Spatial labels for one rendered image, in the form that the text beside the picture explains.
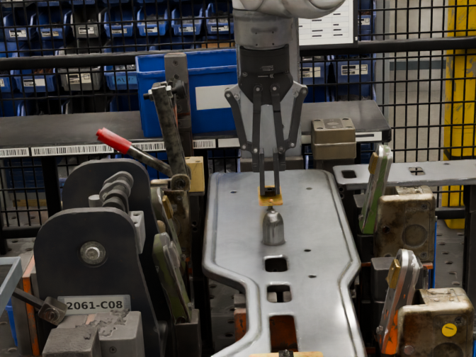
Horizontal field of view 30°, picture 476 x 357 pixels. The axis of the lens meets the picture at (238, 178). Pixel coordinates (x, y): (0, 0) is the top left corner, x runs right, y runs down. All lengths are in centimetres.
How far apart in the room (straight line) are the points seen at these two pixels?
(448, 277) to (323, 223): 58
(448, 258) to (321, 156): 46
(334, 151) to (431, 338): 67
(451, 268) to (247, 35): 83
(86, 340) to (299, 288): 38
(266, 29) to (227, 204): 32
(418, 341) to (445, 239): 103
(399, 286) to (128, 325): 31
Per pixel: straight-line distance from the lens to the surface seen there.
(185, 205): 140
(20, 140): 182
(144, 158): 140
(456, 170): 161
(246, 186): 154
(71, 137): 180
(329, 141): 165
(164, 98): 136
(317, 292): 117
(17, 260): 92
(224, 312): 176
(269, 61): 133
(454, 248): 203
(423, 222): 138
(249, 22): 131
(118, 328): 95
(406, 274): 103
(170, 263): 109
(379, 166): 135
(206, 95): 174
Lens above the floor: 153
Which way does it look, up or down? 20 degrees down
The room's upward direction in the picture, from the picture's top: 3 degrees counter-clockwise
